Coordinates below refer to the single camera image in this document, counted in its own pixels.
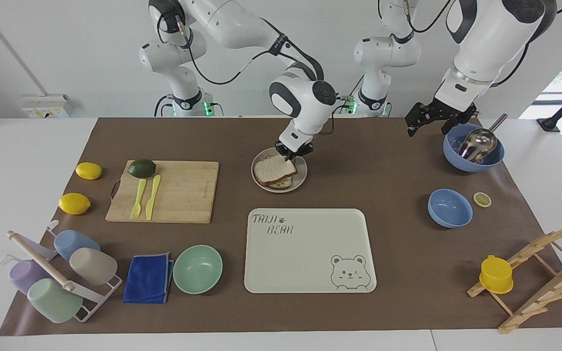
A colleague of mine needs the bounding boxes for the green bowl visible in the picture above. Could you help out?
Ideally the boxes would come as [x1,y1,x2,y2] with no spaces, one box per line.
[173,245,223,295]

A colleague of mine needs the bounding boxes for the beige plastic cup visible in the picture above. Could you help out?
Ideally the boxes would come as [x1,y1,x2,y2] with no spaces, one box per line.
[69,248,118,286]

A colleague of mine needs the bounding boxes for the black cable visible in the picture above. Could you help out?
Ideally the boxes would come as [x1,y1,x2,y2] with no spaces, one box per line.
[491,0,562,88]
[154,94,174,117]
[321,88,362,136]
[157,10,325,86]

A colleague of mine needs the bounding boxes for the white cup rack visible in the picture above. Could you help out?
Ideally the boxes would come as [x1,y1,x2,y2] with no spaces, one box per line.
[0,220,123,323]

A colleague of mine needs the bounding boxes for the yellow-green plastic fork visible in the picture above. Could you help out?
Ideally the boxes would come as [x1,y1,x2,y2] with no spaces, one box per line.
[130,178,147,219]

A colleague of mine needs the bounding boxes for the wooden drying rack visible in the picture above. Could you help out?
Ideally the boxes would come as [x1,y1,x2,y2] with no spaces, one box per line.
[467,222,562,335]

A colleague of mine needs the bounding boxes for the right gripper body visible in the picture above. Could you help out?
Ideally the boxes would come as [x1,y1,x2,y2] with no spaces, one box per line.
[275,138,315,156]

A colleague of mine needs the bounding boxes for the blue folded cloth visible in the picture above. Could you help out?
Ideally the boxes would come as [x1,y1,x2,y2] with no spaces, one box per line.
[122,252,175,305]

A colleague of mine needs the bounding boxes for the wooden cutting board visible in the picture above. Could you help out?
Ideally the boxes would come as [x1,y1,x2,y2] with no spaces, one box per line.
[105,160,220,224]

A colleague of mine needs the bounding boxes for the purple plastic cup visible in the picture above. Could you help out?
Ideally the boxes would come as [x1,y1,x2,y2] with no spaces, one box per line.
[9,259,50,295]

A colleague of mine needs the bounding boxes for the white wall socket box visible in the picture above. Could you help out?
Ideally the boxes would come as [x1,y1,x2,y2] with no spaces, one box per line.
[21,94,75,119]

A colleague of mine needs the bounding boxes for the blue plastic cup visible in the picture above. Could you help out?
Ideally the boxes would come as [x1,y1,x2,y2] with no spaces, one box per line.
[54,229,101,262]

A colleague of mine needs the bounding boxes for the green plastic cup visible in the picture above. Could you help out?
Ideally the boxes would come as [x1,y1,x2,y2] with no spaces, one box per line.
[27,278,84,324]

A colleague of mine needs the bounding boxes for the yellow lemon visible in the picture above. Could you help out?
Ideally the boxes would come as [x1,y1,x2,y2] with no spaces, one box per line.
[59,193,91,215]
[76,162,102,180]

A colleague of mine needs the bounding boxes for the small blue bowl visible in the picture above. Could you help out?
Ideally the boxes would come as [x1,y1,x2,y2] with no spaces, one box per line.
[427,189,474,229]

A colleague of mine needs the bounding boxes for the large blue bowl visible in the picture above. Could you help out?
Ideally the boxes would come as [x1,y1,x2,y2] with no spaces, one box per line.
[443,123,505,173]

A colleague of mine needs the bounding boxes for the yellow-green plastic knife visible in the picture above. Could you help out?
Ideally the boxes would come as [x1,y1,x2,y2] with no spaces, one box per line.
[145,175,162,221]

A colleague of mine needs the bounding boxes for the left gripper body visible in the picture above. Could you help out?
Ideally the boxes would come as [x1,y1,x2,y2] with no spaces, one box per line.
[432,97,478,123]

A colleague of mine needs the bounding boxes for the cream tray with bear print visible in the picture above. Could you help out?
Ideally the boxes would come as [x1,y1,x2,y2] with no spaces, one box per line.
[244,208,377,294]

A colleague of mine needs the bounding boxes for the round grey plate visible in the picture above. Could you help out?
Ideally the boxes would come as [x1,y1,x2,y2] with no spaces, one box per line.
[251,147,308,194]

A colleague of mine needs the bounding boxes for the dark green avocado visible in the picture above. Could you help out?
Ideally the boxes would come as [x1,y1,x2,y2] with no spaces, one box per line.
[128,159,157,178]

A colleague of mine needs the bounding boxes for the yellow plastic cup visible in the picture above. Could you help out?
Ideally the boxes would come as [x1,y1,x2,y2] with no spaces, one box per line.
[479,254,514,295]

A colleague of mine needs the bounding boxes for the bread slices sandwich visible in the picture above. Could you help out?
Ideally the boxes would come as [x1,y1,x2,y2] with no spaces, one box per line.
[254,155,297,186]

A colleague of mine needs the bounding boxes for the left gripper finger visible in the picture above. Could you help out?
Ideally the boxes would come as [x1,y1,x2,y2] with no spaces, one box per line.
[404,101,439,137]
[440,116,463,135]

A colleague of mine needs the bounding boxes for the metal ladle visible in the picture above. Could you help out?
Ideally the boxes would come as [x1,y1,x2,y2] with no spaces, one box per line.
[458,114,509,164]

